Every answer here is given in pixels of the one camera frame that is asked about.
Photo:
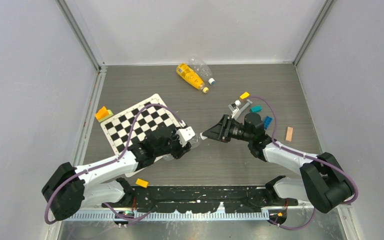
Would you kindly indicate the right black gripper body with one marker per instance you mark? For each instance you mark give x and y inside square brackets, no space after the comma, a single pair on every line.
[233,131]

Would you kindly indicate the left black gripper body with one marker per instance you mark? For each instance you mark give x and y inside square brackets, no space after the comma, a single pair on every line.
[173,147]

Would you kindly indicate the clear plastic bottle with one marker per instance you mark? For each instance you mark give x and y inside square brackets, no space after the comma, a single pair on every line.
[195,142]

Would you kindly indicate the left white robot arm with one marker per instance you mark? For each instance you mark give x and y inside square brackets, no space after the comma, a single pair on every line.
[71,188]

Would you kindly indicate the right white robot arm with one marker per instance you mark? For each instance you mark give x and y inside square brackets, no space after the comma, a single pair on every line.
[322,181]

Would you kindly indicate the clear bottle blue cap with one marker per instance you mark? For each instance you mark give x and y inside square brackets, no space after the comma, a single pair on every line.
[202,69]

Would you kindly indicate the yellow juice bottle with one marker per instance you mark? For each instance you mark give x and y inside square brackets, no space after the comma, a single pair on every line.
[191,77]

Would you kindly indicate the grey long block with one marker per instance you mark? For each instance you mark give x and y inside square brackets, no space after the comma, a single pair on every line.
[241,108]

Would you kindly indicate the teal block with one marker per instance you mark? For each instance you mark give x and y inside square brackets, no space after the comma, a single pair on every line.
[255,109]

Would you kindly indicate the blue lego brick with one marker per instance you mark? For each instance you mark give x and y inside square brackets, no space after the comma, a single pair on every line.
[267,121]

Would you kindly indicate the yellow block near base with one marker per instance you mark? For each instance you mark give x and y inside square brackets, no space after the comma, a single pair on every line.
[142,183]

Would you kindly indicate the tan wooden block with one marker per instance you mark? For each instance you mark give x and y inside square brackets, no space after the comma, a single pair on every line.
[289,134]

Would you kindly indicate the orange green block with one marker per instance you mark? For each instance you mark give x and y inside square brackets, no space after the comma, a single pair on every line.
[103,114]

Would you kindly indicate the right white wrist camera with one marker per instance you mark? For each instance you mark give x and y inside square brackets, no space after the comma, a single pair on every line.
[232,107]

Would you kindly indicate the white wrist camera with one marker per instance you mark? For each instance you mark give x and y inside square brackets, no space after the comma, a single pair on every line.
[185,135]
[232,107]

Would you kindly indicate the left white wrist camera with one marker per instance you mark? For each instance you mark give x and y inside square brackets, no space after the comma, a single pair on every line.
[185,135]

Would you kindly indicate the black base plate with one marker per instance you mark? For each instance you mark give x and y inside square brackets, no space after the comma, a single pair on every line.
[199,199]

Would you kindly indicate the grey slotted cable duct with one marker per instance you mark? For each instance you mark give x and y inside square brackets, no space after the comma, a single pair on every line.
[218,215]

